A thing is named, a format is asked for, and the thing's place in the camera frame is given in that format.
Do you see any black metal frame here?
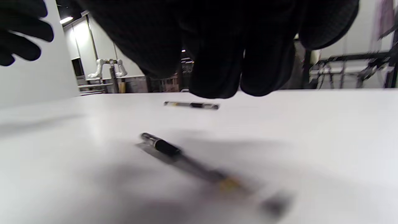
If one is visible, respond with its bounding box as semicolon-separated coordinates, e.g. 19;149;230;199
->
303;30;398;89

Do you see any clear pen with black grip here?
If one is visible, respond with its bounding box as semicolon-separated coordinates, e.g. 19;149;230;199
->
137;132;293;217

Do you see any person's right hand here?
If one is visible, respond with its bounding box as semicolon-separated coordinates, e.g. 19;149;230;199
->
56;0;360;99

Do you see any person's left hand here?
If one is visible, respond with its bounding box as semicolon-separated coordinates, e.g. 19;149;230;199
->
0;0;54;67

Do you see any white table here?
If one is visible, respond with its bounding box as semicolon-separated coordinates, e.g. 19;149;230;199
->
0;88;398;224

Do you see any clear pen with silver tip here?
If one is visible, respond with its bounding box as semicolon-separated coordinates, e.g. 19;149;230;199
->
164;101;220;110

